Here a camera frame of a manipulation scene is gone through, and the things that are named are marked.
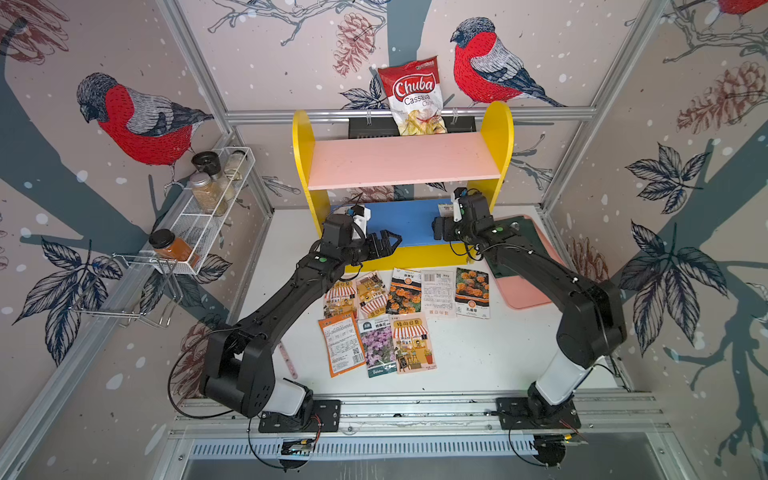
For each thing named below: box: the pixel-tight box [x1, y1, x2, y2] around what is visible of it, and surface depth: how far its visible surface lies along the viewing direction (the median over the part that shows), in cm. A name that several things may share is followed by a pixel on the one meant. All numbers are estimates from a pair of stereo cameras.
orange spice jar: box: [149, 229, 193, 261], surface depth 61 cm
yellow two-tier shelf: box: [293, 101, 514, 272], surface depth 79 cm
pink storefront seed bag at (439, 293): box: [421, 268, 457, 318], surface depth 97 cm
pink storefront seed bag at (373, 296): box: [357, 271, 389, 318], surface depth 97 cm
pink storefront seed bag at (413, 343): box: [390, 312, 437, 375], surface depth 87 cm
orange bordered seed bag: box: [318, 312, 366, 379], surface depth 87 cm
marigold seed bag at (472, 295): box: [455, 267, 490, 319], surface depth 97 cm
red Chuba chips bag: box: [378, 56, 447, 136], surface depth 85 cm
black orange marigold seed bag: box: [386, 267, 422, 315], surface depth 98 cm
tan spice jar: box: [190, 172, 227, 216], surface depth 74 cm
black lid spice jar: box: [191, 151, 232, 191], surface depth 76 cm
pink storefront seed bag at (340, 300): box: [323, 281, 357, 319], surface depth 97 cm
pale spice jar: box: [224, 150, 248, 181], surface depth 87 cm
